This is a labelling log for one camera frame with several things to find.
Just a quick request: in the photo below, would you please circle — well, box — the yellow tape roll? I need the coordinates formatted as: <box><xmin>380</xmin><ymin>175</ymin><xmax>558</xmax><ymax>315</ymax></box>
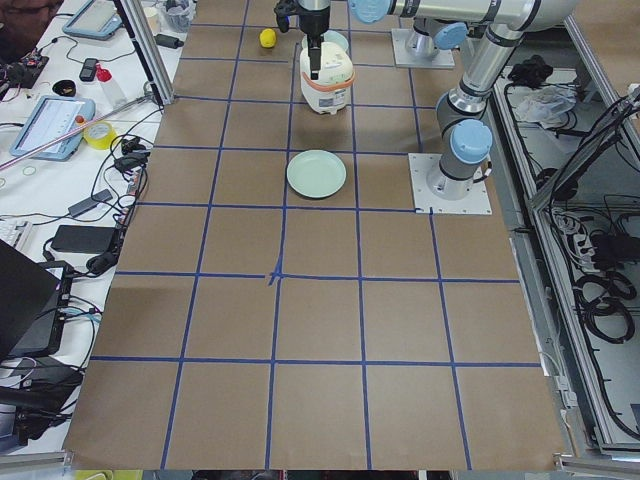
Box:
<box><xmin>83</xmin><ymin>121</ymin><xmax>117</xmax><ymax>150</ymax></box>

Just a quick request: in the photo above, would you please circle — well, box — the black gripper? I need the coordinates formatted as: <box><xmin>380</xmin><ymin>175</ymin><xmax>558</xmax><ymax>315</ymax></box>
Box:
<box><xmin>299</xmin><ymin>6</ymin><xmax>330</xmax><ymax>80</ymax></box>

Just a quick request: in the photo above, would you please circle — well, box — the black cable bundle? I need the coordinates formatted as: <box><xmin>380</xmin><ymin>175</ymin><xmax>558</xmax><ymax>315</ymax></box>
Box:
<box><xmin>569</xmin><ymin>272</ymin><xmax>636</xmax><ymax>346</ymax></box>

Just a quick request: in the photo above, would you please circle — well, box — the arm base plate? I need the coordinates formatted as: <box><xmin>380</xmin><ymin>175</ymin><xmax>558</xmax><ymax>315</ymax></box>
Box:
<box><xmin>391</xmin><ymin>28</ymin><xmax>455</xmax><ymax>69</ymax></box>
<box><xmin>408</xmin><ymin>153</ymin><xmax>492</xmax><ymax>215</ymax></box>

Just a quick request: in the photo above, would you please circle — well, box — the white toy rice cooker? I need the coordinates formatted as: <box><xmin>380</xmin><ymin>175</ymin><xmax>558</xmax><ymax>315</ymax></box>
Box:
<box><xmin>300</xmin><ymin>42</ymin><xmax>355</xmax><ymax>115</ymax></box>

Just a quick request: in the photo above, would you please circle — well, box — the red capped spray bottle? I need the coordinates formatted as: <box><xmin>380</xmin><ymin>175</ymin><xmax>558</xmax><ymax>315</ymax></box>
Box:
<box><xmin>96</xmin><ymin>63</ymin><xmax>127</xmax><ymax>108</ymax></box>

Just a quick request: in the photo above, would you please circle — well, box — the black phone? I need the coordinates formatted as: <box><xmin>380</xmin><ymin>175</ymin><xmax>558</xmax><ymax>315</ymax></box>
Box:
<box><xmin>79</xmin><ymin>58</ymin><xmax>98</xmax><ymax>82</ymax></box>

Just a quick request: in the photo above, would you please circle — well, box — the crumpled white cloth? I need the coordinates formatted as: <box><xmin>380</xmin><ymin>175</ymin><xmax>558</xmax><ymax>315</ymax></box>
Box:
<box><xmin>514</xmin><ymin>86</ymin><xmax>577</xmax><ymax>128</ymax></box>

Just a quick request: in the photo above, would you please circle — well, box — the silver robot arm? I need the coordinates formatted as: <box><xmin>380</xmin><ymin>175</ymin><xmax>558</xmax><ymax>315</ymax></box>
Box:
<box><xmin>274</xmin><ymin>1</ymin><xmax>467</xmax><ymax>86</ymax></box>
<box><xmin>350</xmin><ymin>1</ymin><xmax>577</xmax><ymax>200</ymax></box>

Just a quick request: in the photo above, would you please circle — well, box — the light green plate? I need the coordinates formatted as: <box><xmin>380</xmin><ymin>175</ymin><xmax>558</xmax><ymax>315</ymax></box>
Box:
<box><xmin>321</xmin><ymin>30</ymin><xmax>349</xmax><ymax>53</ymax></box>
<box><xmin>286</xmin><ymin>150</ymin><xmax>347</xmax><ymax>199</ymax></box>

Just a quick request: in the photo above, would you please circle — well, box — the yellow toy potato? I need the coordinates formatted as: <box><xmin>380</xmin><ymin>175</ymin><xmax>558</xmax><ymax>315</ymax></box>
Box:
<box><xmin>259</xmin><ymin>28</ymin><xmax>277</xmax><ymax>49</ymax></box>

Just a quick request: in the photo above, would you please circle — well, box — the black laptop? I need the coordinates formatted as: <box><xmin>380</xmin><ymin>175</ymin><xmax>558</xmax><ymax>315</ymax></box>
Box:
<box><xmin>1</xmin><ymin>242</ymin><xmax>72</xmax><ymax>360</ymax></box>

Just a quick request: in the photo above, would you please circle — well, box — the blue tablet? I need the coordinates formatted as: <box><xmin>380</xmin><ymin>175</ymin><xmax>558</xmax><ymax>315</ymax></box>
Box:
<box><xmin>9</xmin><ymin>95</ymin><xmax>96</xmax><ymax>161</ymax></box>
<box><xmin>62</xmin><ymin>0</ymin><xmax>122</xmax><ymax>41</ymax></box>

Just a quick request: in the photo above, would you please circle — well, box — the aluminium frame post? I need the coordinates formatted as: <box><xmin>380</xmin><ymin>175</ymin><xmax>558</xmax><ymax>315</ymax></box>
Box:
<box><xmin>114</xmin><ymin>0</ymin><xmax>174</xmax><ymax>107</ymax></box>

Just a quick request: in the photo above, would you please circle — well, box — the black power adapter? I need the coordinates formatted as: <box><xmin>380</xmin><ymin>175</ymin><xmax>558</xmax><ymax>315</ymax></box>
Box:
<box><xmin>51</xmin><ymin>225</ymin><xmax>117</xmax><ymax>254</ymax></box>

